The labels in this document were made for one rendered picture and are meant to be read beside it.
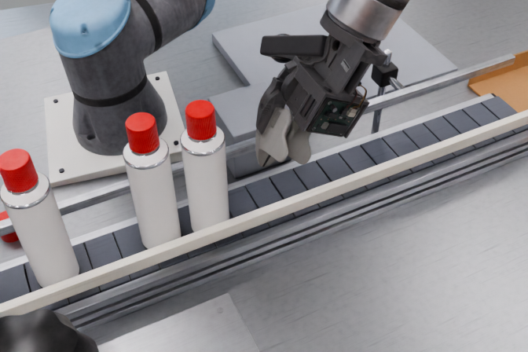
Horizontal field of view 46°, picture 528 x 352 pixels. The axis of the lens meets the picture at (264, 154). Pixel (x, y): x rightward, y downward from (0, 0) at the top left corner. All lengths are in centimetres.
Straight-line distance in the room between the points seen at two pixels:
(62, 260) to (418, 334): 44
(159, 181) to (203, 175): 5
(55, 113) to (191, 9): 30
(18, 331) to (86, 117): 60
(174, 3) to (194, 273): 40
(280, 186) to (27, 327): 52
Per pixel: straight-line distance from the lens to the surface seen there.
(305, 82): 70
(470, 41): 131
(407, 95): 94
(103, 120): 98
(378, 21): 68
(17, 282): 84
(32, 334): 43
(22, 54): 130
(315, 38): 72
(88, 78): 94
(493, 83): 121
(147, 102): 99
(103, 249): 84
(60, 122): 110
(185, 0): 98
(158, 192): 74
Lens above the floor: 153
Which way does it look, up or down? 44 degrees down
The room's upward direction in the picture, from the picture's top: straight up
